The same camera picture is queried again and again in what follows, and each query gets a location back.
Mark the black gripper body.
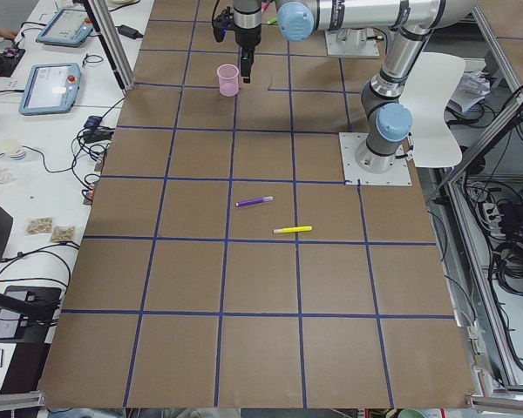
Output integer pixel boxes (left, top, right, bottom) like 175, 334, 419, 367
213, 0, 262, 48

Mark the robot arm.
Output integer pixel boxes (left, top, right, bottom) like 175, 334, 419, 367
275, 0, 475, 173

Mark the pink mesh cup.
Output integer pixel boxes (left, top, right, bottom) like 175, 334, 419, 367
216, 64, 240, 97

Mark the black power adapter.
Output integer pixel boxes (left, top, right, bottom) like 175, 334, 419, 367
117, 24, 143, 39

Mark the purple marker pen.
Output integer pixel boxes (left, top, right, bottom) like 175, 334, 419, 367
235, 195, 274, 207

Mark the far blue teach pendant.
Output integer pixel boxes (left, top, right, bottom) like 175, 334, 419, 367
36, 8, 93, 47

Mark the blue teach pendant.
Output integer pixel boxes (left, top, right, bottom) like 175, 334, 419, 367
18, 63, 81, 116
36, 8, 93, 47

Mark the yellow marker pen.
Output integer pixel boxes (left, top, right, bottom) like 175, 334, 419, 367
273, 226, 313, 234

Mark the white plastic chair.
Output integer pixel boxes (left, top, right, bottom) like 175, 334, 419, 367
399, 52, 465, 168

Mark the near blue teach pendant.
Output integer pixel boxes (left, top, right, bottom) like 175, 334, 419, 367
18, 63, 81, 116

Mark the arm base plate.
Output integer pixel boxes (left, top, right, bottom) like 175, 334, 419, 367
325, 28, 380, 59
339, 132, 412, 186

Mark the aluminium frame post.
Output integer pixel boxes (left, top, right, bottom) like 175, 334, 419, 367
80, 0, 135, 91

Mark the black camera stand base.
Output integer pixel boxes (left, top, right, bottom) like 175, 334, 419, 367
0, 286, 61, 343

